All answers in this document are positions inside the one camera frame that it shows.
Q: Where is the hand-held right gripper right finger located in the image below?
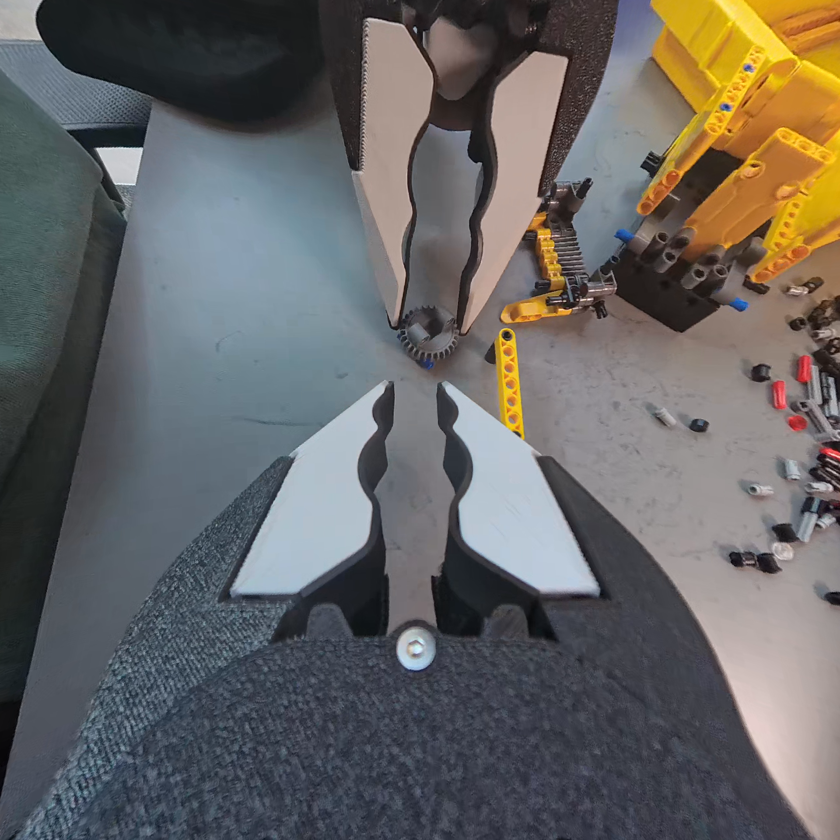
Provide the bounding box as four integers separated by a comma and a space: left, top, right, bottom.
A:
432, 381, 602, 636

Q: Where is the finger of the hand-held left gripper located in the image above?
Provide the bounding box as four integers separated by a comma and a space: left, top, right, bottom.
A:
458, 52, 571, 337
351, 17, 438, 329

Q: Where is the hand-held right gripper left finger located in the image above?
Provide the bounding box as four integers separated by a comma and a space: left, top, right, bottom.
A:
230, 379, 396, 636

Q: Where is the yellow lego beam with black pins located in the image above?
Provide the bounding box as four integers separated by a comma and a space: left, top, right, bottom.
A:
486, 327, 526, 439

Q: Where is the grey yellow lego rack assembly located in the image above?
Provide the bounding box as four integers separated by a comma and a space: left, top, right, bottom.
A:
500, 177, 619, 324

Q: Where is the large yellow black lego model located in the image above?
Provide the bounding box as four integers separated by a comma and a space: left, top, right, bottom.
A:
613, 42, 840, 333

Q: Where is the pile of small lego pins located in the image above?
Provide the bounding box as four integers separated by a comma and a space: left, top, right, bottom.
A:
728, 276, 840, 605

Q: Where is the yellow plastic storage bin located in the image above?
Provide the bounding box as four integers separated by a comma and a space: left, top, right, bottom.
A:
650, 0, 840, 132

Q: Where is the grey mesh chair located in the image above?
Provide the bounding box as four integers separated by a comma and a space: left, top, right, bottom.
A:
0, 39, 155, 148

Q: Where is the person in green sweatshirt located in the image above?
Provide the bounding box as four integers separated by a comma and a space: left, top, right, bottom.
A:
0, 66, 129, 703

